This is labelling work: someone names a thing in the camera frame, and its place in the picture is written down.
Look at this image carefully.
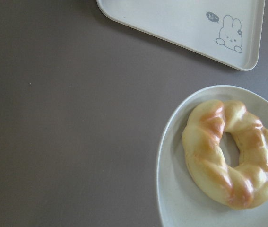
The twisted glazed donut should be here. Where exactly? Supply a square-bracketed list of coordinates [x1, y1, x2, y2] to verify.
[182, 100, 268, 210]

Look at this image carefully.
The white round plate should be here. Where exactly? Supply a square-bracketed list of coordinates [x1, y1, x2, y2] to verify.
[156, 85, 268, 227]

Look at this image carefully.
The cream rabbit print tray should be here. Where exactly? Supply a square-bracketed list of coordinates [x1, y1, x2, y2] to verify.
[97, 0, 265, 71]

